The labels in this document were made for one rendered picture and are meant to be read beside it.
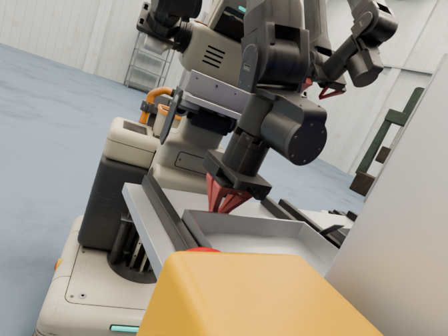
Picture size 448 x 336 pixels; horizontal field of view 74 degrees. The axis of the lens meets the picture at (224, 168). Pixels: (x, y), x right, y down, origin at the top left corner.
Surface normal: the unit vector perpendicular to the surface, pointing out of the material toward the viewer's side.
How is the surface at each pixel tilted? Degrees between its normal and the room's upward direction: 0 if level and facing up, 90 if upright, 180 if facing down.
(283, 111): 106
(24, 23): 90
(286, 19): 69
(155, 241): 0
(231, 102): 90
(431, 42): 90
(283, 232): 90
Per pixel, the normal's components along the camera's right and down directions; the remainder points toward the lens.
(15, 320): 0.37, -0.90
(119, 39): 0.48, 0.41
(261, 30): -0.89, 0.07
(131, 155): 0.26, 0.35
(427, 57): -0.79, -0.17
